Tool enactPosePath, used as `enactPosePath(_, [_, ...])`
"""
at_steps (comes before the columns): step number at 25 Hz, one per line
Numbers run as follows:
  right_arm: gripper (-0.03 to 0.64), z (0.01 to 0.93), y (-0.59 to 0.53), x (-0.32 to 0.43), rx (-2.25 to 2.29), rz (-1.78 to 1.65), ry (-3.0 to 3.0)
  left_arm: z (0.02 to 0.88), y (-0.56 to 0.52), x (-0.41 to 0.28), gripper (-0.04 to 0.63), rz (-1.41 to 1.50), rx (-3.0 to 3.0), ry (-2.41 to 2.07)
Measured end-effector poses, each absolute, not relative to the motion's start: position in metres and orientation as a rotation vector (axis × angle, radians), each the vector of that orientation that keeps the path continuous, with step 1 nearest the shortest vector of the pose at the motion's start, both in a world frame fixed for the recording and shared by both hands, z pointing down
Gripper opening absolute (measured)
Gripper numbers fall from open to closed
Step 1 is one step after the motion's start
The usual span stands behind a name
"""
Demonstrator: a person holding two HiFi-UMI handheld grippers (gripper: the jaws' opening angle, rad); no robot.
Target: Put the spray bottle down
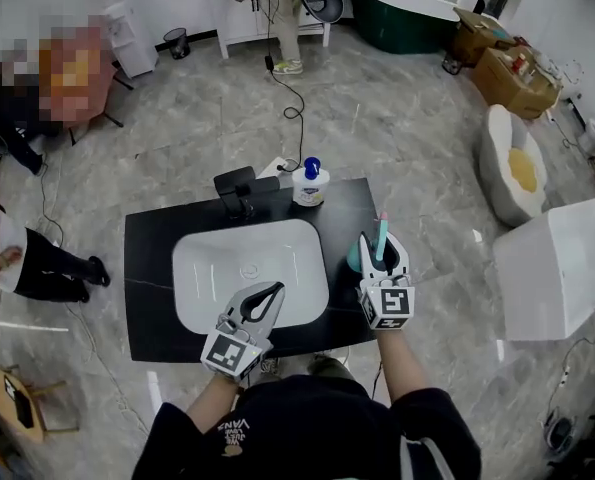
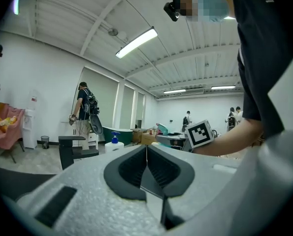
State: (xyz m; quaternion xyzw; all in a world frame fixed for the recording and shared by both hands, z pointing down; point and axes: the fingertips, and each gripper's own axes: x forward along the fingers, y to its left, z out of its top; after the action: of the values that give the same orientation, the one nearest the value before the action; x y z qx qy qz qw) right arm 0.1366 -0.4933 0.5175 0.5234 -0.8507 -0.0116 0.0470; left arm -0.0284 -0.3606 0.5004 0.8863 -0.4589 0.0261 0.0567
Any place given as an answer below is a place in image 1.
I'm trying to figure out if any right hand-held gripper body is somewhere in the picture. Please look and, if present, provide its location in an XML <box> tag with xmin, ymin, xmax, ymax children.
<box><xmin>358</xmin><ymin>273</ymin><xmax>416</xmax><ymax>331</ymax></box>

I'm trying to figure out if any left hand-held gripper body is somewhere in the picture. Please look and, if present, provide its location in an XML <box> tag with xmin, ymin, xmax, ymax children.
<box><xmin>200</xmin><ymin>314</ymin><xmax>278</xmax><ymax>383</ymax></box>

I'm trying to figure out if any person's left forearm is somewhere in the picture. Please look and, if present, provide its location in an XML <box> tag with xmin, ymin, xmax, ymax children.
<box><xmin>185</xmin><ymin>373</ymin><xmax>241</xmax><ymax>432</ymax></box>

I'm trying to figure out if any person's right forearm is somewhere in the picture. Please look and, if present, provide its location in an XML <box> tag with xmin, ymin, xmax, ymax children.
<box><xmin>374</xmin><ymin>328</ymin><xmax>431</xmax><ymax>409</ymax></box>

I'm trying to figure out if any white soap pump bottle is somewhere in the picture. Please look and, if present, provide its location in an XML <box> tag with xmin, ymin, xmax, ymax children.
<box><xmin>291</xmin><ymin>156</ymin><xmax>331</xmax><ymax>208</ymax></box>

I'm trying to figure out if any white sink basin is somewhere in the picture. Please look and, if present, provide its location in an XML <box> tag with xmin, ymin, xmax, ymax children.
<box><xmin>171</xmin><ymin>217</ymin><xmax>330</xmax><ymax>337</ymax></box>

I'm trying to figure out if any black top vanity table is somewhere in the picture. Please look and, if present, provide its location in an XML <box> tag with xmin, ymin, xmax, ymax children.
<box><xmin>123</xmin><ymin>176</ymin><xmax>386</xmax><ymax>364</ymax></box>

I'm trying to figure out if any person's black shirt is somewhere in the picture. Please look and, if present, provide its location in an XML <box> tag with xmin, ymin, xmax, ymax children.
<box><xmin>131</xmin><ymin>373</ymin><xmax>483</xmax><ymax>480</ymax></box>

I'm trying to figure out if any black faucet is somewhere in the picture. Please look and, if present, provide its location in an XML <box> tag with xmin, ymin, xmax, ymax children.
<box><xmin>213</xmin><ymin>165</ymin><xmax>282</xmax><ymax>219</ymax></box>

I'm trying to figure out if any white rectangular bathtub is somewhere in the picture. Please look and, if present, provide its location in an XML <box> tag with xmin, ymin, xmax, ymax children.
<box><xmin>492</xmin><ymin>195</ymin><xmax>595</xmax><ymax>342</ymax></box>

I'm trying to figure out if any cardboard box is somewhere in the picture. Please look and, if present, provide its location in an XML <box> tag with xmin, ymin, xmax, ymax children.
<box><xmin>471</xmin><ymin>45</ymin><xmax>563</xmax><ymax>120</ymax></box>
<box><xmin>451</xmin><ymin>6</ymin><xmax>516</xmax><ymax>67</ymax></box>

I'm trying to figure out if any small black basket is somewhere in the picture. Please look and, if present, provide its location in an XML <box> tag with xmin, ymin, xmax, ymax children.
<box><xmin>441</xmin><ymin>51</ymin><xmax>464</xmax><ymax>76</ymax></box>

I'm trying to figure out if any black round device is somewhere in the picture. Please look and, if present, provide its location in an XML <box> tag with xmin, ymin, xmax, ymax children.
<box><xmin>544</xmin><ymin>407</ymin><xmax>578</xmax><ymax>452</ymax></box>

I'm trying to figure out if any dark green bathtub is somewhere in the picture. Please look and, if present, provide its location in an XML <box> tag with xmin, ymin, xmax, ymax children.
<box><xmin>343</xmin><ymin>0</ymin><xmax>461</xmax><ymax>55</ymax></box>

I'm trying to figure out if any pink chair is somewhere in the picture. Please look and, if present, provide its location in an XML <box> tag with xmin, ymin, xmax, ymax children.
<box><xmin>39</xmin><ymin>25</ymin><xmax>133</xmax><ymax>144</ymax></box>

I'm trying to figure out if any black mesh wastebasket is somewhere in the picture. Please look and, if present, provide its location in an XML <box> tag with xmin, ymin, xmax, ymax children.
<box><xmin>163</xmin><ymin>27</ymin><xmax>192</xmax><ymax>61</ymax></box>

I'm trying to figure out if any white cabinet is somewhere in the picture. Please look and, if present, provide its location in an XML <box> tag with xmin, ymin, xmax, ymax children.
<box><xmin>209</xmin><ymin>0</ymin><xmax>333</xmax><ymax>60</ymax></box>

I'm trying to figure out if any white water dispenser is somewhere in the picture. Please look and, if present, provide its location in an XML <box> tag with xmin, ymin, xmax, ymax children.
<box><xmin>89</xmin><ymin>0</ymin><xmax>159</xmax><ymax>79</ymax></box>

